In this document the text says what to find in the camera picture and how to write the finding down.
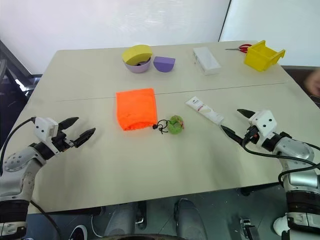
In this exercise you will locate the white wall panel black edge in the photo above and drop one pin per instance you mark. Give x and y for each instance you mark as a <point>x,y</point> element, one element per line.
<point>272,20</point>

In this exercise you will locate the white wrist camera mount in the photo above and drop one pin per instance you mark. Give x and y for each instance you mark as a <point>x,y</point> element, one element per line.
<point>43,128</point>
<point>263,122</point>

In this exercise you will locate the bystander person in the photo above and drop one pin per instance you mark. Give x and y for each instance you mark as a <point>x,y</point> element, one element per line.
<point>313,83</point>

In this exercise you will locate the purple half-round foam block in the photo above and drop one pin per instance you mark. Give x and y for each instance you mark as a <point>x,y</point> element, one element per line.
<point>163,64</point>

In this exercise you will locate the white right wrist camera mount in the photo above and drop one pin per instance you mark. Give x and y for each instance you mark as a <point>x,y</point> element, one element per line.
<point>263,122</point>

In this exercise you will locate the yellow foam block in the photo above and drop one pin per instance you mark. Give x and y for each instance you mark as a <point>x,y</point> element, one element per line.
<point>136,53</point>

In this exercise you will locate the yellow plastic storage bin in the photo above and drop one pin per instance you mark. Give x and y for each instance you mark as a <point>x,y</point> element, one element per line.
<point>261,58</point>

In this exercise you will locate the white cream tube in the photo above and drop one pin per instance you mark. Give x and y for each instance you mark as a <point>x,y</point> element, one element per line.
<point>203,108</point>

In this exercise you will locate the white rectangular box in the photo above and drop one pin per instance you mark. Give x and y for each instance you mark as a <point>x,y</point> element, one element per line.
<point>206,60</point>

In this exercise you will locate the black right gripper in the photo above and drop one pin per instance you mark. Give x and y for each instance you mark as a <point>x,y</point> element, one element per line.
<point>251,137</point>

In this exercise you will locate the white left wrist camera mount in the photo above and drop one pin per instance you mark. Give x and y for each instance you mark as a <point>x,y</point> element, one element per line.
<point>43,128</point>

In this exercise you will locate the grey metal rack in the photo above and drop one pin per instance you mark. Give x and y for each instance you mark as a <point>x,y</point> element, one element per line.
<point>12,62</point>

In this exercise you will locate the dark rounded grey shape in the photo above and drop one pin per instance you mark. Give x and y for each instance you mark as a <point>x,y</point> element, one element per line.
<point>188,217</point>

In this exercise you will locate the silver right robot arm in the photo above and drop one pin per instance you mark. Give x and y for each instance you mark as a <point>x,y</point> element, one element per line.
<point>297,160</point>

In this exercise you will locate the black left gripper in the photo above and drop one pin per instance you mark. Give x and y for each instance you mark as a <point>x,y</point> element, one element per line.
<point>61,141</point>

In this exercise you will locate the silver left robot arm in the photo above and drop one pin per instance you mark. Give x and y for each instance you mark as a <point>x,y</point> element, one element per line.
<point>20,172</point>

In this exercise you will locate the green hair scrunchie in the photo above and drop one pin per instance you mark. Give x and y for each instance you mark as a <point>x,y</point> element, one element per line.
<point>176,127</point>

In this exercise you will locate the lilac plastic bowl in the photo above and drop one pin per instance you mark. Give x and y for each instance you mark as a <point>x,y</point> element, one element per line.
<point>138,68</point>

